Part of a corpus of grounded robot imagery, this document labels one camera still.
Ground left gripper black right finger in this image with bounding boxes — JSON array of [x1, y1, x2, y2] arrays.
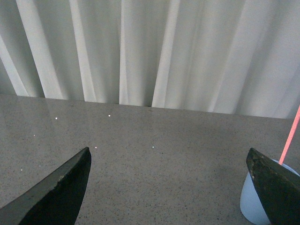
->
[[246, 148, 300, 225]]

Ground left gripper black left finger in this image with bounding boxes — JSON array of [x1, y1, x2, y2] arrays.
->
[[0, 147, 91, 225]]

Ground pink chopstick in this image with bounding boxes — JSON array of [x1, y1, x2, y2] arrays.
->
[[278, 106, 300, 165]]

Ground light blue cup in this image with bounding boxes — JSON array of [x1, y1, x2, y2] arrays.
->
[[240, 166, 299, 225]]

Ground white curtain left panel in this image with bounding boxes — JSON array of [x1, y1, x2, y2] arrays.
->
[[0, 0, 300, 118]]

